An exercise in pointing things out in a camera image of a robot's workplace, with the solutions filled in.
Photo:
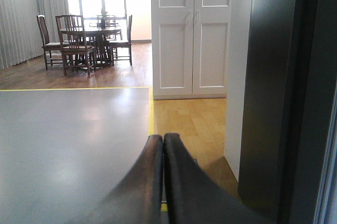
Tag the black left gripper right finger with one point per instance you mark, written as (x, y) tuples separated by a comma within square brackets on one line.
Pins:
[(193, 197)]

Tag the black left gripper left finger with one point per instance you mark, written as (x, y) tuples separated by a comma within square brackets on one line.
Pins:
[(137, 198)]

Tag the grey fridge door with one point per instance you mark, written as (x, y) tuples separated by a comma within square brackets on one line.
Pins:
[(289, 117)]

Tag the dark wooden chair right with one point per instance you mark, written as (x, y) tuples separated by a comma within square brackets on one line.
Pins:
[(127, 43)]

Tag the dark wooden chair front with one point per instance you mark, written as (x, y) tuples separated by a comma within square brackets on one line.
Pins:
[(75, 50)]

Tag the dark wooden dining table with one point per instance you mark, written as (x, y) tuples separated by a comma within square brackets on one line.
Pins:
[(99, 37)]

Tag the white panelled wardrobe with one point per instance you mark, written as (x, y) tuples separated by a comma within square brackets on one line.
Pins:
[(193, 44)]

